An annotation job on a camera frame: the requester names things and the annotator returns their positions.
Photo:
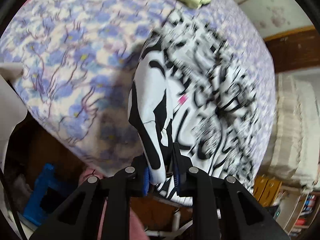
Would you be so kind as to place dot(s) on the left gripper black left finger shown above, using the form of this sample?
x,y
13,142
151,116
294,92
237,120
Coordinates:
x,y
66,220

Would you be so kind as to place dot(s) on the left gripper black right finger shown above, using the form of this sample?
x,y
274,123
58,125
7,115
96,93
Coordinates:
x,y
222,208

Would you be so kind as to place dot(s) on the black white graffiti jacket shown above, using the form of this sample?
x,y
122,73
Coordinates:
x,y
190,90

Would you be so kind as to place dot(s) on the wooden drawer cabinet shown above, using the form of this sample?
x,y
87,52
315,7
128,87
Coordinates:
x,y
266,189

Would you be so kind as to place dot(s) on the blue plastic stool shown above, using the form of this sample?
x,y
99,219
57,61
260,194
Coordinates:
x,y
46,197

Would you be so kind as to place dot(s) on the bookshelf with books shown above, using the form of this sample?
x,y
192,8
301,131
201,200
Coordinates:
x,y
296,210

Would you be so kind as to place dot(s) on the person's pink fuzzy trousers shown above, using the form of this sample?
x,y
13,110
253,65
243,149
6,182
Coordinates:
x,y
109,215

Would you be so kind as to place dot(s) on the beige lace covered furniture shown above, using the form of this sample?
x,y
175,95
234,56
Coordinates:
x,y
292,154

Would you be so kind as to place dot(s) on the purple floral fleece blanket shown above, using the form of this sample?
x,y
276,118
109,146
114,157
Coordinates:
x,y
79,58

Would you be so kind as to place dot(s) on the dark wooden door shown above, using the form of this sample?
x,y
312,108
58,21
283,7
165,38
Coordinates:
x,y
294,49

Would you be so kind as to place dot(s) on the floral wardrobe doors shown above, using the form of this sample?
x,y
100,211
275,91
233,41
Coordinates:
x,y
271,17

